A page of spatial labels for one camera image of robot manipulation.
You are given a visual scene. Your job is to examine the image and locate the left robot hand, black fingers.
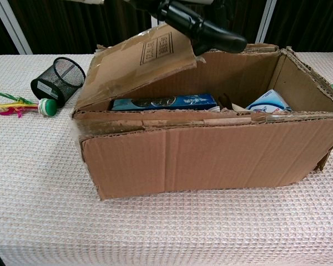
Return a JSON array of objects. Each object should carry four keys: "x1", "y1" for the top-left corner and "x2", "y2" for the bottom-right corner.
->
[{"x1": 158, "y1": 0, "x2": 248, "y2": 55}]

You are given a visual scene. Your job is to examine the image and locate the cardboard box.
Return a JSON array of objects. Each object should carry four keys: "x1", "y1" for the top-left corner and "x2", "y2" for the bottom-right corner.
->
[{"x1": 71, "y1": 23, "x2": 333, "y2": 202}]

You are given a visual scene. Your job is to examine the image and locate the blue cookie box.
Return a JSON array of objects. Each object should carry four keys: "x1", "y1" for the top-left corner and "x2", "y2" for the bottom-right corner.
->
[{"x1": 110, "y1": 93, "x2": 220, "y2": 112}]

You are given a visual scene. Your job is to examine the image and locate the white blue tissue pack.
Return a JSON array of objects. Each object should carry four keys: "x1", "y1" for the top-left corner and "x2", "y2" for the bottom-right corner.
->
[{"x1": 245, "y1": 89, "x2": 292, "y2": 114}]

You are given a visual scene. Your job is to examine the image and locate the black mesh pen cup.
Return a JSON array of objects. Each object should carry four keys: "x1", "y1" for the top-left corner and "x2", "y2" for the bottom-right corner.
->
[{"x1": 30, "y1": 57, "x2": 87, "y2": 109}]

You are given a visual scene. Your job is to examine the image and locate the colourful feather shuttlecock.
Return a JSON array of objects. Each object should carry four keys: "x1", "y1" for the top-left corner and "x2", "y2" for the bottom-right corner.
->
[{"x1": 0, "y1": 88, "x2": 58, "y2": 119}]

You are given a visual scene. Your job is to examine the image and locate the beige waffle tablecloth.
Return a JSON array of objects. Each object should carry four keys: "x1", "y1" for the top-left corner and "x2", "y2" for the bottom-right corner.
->
[{"x1": 0, "y1": 51, "x2": 333, "y2": 266}]

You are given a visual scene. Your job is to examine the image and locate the white frame post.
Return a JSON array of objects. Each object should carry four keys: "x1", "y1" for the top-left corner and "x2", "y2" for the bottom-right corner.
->
[
  {"x1": 0, "y1": 0, "x2": 33, "y2": 55},
  {"x1": 254, "y1": 0, "x2": 278, "y2": 44},
  {"x1": 150, "y1": 15, "x2": 167, "y2": 29}
]

